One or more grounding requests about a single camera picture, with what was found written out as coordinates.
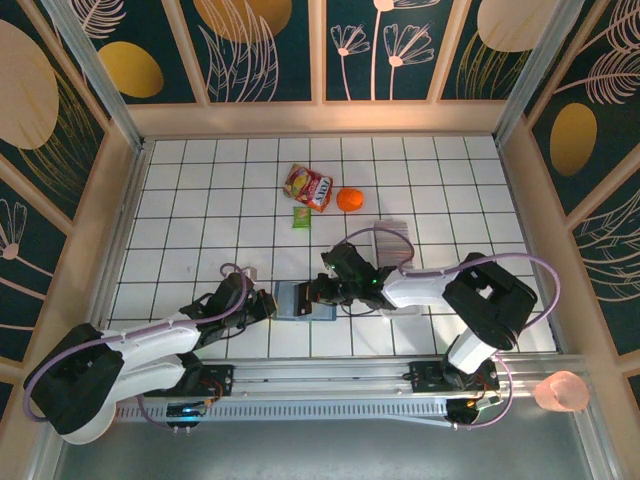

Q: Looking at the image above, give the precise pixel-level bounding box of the blue leather card holder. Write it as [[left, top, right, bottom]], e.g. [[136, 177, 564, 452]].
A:
[[273, 280, 337, 322]]

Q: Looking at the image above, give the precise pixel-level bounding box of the row of credit cards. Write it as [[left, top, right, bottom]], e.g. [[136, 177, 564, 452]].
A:
[[374, 219, 414, 269]]

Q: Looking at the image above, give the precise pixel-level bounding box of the white slotted card tray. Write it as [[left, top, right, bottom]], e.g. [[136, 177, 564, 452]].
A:
[[370, 217, 422, 317]]

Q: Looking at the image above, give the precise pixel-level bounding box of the orange fruit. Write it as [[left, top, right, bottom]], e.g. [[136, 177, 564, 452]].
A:
[[335, 186, 365, 213]]

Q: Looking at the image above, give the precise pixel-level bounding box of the red orange snack bag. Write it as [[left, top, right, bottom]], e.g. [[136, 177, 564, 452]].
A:
[[282, 163, 334, 213]]

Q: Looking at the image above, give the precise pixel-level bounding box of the black electronics board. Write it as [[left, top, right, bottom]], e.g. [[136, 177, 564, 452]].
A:
[[166, 401, 206, 430], [446, 394, 504, 430]]

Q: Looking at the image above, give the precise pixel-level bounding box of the pink plastic cup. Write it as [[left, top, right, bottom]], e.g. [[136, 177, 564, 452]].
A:
[[532, 370, 590, 414]]

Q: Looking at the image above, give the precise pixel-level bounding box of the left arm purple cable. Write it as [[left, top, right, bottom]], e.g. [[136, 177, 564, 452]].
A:
[[22, 263, 249, 434]]

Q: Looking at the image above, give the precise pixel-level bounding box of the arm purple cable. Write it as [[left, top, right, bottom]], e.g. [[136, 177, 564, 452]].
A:
[[332, 227, 560, 432], [22, 263, 249, 434]]

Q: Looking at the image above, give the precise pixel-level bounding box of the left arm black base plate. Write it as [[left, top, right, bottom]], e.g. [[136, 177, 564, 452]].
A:
[[143, 364, 236, 399]]

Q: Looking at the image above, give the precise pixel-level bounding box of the aluminium mounting rail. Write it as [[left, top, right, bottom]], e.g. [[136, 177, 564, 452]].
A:
[[49, 355, 594, 401]]

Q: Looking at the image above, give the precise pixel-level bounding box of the slotted grey cable duct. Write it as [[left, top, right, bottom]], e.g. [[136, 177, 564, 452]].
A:
[[115, 398, 501, 426]]

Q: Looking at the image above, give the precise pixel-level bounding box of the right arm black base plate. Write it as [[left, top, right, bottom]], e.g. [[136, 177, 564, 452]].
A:
[[408, 360, 501, 396]]

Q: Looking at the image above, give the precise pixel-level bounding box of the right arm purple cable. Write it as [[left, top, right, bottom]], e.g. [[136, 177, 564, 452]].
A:
[[332, 227, 560, 432]]

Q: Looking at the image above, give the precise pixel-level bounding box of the aluminium frame post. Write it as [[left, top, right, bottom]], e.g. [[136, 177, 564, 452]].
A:
[[42, 0, 147, 151], [493, 0, 587, 144]]

